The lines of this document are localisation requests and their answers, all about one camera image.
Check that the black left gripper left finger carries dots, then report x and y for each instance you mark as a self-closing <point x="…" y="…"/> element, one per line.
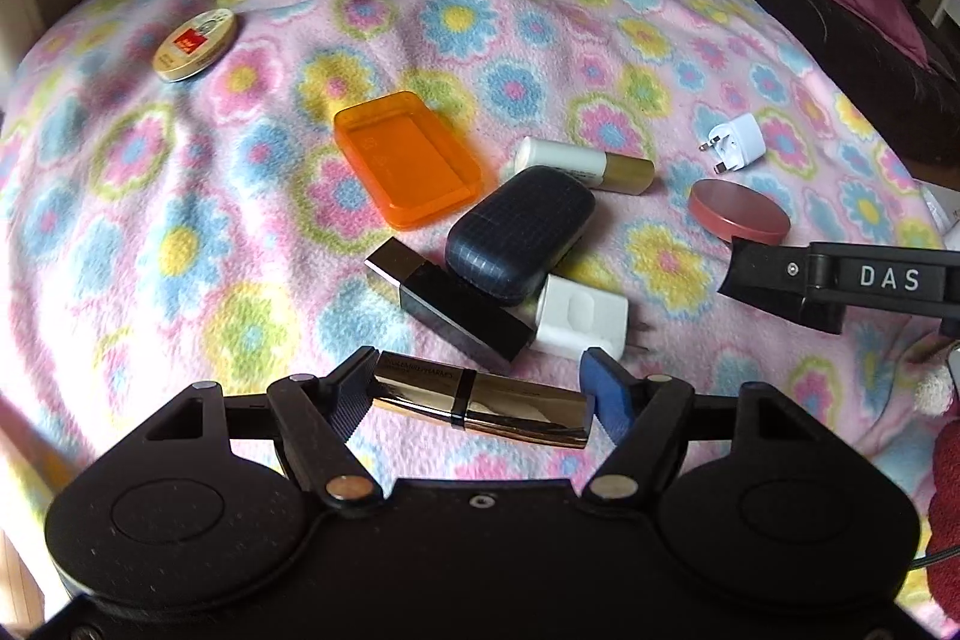
<point x="315" y="418"/>

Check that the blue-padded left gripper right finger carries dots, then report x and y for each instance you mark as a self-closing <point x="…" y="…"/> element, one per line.
<point x="644" y="418"/>

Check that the round red compact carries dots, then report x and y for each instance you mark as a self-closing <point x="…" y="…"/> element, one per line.
<point x="729" y="210"/>

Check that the gold lipstick tube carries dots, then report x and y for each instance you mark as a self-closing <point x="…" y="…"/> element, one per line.
<point x="473" y="401"/>

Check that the white USB charger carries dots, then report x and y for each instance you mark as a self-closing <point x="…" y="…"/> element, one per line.
<point x="572" y="317"/>

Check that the white UK plug adapter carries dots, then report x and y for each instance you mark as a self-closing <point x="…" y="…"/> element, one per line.
<point x="735" y="144"/>

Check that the black rectangular lipstick box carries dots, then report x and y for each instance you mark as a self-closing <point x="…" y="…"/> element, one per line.
<point x="481" y="330"/>

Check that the dark blue glasses case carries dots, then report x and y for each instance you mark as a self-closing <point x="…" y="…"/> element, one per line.
<point x="506" y="245"/>

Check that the white and gold tube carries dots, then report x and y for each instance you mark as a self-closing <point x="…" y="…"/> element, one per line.
<point x="596" y="169"/>

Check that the orange plastic box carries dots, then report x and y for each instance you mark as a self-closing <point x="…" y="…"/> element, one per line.
<point x="414" y="167"/>

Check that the floral pink fleece blanket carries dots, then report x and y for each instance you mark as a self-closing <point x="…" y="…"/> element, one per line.
<point x="191" y="190"/>

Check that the oval gold tin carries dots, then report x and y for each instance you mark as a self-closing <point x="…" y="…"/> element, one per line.
<point x="195" y="45"/>

